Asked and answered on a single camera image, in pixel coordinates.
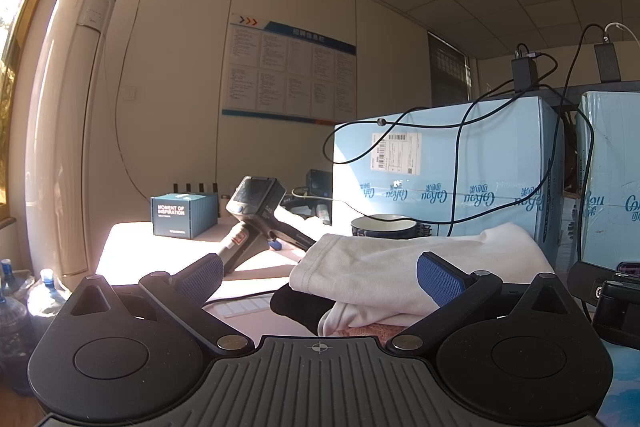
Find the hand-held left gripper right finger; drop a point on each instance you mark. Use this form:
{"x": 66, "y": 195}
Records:
{"x": 440, "y": 278}

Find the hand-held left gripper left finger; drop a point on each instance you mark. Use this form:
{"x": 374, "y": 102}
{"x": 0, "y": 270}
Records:
{"x": 202, "y": 278}

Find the white shirt black logo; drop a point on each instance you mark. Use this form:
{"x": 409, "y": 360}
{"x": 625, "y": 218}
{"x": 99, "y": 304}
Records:
{"x": 390, "y": 262}

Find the black garment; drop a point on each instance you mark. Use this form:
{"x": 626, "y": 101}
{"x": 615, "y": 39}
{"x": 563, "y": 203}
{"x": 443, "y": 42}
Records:
{"x": 300, "y": 307}

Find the white label strip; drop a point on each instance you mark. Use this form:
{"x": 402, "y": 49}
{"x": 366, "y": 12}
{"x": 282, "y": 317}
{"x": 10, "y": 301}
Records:
{"x": 250, "y": 307}

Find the blue printed box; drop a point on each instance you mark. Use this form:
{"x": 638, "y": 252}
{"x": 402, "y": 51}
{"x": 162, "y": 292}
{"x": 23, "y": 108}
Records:
{"x": 180, "y": 214}

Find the dark blue ceramic bowl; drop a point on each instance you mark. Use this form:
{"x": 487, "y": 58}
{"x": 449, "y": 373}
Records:
{"x": 380, "y": 229}

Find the printed table mat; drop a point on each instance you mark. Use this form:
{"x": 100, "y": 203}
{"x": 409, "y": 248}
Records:
{"x": 622, "y": 387}

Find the pink knit sweater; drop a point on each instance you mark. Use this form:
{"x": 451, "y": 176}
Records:
{"x": 370, "y": 332}

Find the black router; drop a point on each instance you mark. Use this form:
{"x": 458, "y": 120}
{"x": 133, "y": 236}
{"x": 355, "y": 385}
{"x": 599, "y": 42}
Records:
{"x": 201, "y": 188}

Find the black handheld scanner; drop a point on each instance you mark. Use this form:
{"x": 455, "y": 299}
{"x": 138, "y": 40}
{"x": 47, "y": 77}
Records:
{"x": 255, "y": 202}

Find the labelled light blue cardboard box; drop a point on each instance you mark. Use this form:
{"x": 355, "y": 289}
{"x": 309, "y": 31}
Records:
{"x": 450, "y": 147}

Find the small black box device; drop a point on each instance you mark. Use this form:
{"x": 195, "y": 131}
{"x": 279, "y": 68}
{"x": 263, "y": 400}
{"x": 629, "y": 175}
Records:
{"x": 319, "y": 182}

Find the large water bottle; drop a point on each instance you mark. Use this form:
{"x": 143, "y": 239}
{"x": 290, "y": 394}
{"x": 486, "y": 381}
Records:
{"x": 12, "y": 332}
{"x": 47, "y": 307}

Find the white floor air conditioner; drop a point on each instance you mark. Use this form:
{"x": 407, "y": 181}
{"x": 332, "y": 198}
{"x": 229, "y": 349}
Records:
{"x": 70, "y": 132}

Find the dark window blind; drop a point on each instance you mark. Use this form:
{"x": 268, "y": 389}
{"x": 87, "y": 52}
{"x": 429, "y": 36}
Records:
{"x": 450, "y": 67}

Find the black power adapter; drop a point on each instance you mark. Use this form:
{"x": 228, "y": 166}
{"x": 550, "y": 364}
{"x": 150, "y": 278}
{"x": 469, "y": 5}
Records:
{"x": 524, "y": 72}
{"x": 607, "y": 62}

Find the wall switch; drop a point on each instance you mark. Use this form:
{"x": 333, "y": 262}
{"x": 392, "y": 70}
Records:
{"x": 131, "y": 93}

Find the wall poster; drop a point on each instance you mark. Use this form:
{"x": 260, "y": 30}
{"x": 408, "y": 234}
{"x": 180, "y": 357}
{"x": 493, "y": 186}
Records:
{"x": 290, "y": 67}

